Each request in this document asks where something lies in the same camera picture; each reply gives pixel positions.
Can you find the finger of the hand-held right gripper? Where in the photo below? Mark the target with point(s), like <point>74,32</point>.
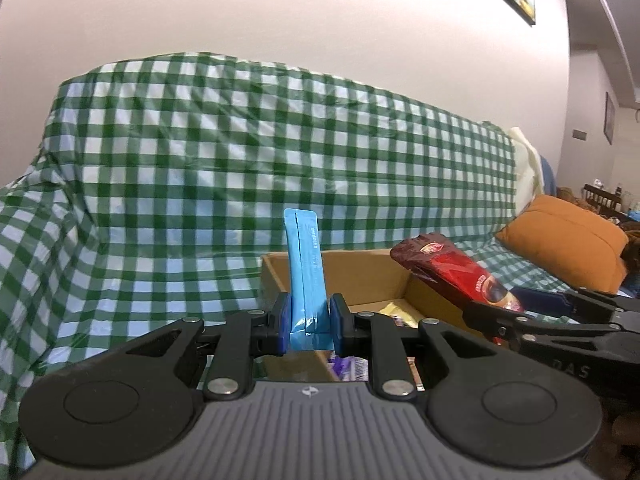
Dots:
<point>500,316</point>
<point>540,302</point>

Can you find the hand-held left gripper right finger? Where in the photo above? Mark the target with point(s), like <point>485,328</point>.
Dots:
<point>336,327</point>

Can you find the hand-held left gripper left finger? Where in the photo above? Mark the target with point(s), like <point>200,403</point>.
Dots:
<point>285,327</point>

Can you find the purple snack packet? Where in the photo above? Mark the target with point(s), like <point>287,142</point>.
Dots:
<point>347,366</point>

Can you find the blue stick packet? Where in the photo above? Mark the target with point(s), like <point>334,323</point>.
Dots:
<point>306,280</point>

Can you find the yellow snack packet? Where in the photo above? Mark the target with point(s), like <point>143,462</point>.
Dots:
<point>387,310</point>

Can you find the brown cardboard box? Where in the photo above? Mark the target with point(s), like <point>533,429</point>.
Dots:
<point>360,270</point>

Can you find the red coffee packet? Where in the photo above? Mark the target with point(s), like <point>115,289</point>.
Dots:
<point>450,272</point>

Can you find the orange pillow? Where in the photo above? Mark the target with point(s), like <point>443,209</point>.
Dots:
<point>565,240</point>

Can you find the dark wooden chair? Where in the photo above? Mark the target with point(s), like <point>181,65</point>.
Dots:
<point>602,199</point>

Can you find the blue pillow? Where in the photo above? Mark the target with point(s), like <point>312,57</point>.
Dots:
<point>549,176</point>

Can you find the white pillow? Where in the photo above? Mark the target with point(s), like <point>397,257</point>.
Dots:
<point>525,170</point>

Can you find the green checked cloth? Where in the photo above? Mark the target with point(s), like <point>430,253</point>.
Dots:
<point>225,160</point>

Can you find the wall switch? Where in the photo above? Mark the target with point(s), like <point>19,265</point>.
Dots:
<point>580,134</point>

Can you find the small framed wall picture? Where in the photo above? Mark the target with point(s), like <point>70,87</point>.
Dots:
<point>609,119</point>

